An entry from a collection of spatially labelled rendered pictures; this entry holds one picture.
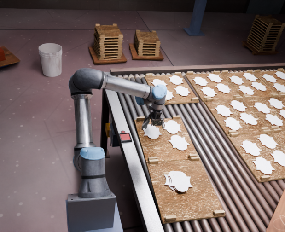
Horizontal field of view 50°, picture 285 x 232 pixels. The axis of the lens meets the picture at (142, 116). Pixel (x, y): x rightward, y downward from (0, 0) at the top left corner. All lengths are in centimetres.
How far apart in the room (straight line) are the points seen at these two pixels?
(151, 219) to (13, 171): 178
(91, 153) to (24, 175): 167
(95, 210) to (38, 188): 149
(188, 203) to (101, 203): 50
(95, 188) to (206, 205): 64
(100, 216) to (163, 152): 63
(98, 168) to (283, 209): 97
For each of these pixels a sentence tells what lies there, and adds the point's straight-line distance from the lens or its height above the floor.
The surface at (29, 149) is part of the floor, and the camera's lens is 330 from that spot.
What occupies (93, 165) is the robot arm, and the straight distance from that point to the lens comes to 147.
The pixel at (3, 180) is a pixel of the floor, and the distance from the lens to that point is 308.
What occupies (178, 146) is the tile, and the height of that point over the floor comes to 94.
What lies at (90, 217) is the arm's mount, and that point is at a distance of 156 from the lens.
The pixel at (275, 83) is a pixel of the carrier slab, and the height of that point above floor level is 94.
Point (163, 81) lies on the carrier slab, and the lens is 261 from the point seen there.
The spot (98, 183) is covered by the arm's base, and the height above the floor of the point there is 114.
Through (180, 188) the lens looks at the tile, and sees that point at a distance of 175.
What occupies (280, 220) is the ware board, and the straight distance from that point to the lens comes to 173.
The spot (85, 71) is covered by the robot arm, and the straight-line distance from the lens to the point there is 156.
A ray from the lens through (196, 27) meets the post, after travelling 621.
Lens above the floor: 229
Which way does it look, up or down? 38 degrees down
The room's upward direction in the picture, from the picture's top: 8 degrees clockwise
